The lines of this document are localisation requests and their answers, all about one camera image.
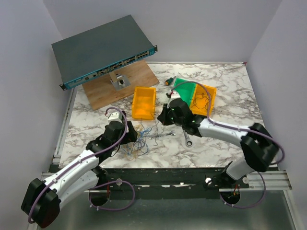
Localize blue yellow wires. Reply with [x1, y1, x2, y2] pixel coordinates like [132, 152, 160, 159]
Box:
[119, 117, 164, 161]

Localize purple wire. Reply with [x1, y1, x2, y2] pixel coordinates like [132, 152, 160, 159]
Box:
[191, 85, 213, 112]

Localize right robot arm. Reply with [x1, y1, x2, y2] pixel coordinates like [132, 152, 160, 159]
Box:
[158, 98, 280, 188]

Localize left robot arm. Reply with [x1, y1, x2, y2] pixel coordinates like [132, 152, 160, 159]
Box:
[21, 121, 137, 228]

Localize small open-end wrench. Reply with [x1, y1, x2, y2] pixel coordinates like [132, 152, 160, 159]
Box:
[148, 131, 176, 139]

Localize right yellow plastic bin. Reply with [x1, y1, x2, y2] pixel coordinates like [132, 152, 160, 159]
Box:
[189, 85, 216, 116]

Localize yellow plastic bin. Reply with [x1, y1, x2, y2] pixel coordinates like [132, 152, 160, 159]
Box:
[132, 87, 156, 120]
[189, 85, 216, 116]

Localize left yellow plastic bin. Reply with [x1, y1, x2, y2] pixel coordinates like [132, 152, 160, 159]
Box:
[132, 87, 156, 120]

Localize green plastic bin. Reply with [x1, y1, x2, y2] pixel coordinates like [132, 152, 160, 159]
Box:
[174, 78, 196, 106]

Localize ratcheting combination wrench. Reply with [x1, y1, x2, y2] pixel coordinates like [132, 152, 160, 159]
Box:
[182, 130, 193, 148]

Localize plywood board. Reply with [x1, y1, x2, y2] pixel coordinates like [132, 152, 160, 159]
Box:
[83, 60, 159, 111]

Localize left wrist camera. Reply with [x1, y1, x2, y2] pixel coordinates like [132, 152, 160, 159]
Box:
[107, 111, 123, 123]

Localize metal bracket stand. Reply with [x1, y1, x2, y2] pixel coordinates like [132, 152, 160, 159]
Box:
[109, 72, 130, 91]

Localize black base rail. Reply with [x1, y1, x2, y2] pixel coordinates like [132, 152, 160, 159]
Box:
[87, 168, 249, 201]

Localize grey network switch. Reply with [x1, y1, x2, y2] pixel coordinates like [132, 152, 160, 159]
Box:
[51, 15, 158, 91]

